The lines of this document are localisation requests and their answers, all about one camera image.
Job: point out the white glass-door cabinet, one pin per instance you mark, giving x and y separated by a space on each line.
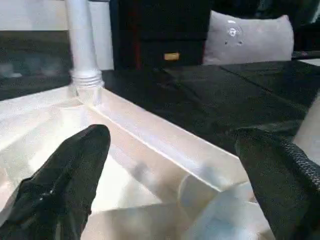
40 35

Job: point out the black cabinet with yellow label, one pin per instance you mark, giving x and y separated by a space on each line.
160 32

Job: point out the grey white pillow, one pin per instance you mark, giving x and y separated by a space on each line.
247 40

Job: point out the white plastic table top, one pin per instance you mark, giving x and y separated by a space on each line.
150 165

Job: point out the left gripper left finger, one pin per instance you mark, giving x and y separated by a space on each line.
60 190

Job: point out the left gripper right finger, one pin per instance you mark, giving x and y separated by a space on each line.
287 190

